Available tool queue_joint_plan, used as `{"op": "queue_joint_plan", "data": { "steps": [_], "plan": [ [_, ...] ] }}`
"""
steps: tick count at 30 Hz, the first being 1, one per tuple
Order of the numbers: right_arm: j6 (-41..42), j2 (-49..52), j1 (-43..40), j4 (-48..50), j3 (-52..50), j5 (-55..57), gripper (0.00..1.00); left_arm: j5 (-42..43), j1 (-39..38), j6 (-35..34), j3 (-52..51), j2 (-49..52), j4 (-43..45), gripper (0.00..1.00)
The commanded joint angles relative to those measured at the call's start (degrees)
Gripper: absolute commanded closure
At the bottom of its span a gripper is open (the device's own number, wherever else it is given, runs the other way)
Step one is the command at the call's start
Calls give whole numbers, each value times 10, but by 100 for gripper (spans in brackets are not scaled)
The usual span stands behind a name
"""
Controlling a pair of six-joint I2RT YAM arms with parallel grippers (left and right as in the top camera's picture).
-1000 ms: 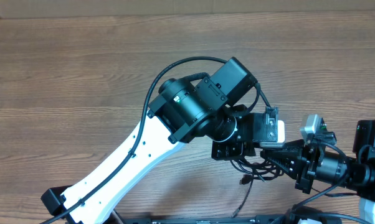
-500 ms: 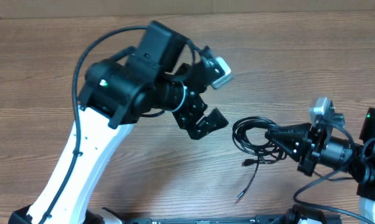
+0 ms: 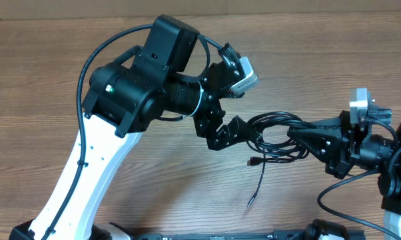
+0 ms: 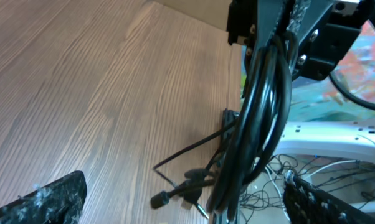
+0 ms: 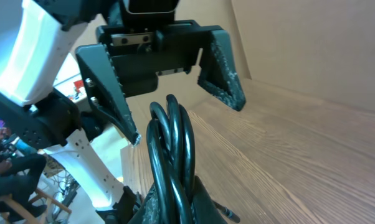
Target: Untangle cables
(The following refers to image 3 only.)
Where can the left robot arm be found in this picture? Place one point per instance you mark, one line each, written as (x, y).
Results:
(123, 98)

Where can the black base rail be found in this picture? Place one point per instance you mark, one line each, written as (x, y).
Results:
(318, 229)

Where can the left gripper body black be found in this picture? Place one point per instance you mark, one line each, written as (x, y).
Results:
(208, 115)

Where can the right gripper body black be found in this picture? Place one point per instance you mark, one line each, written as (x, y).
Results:
(340, 165)

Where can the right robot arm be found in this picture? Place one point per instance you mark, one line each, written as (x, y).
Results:
(380, 153)

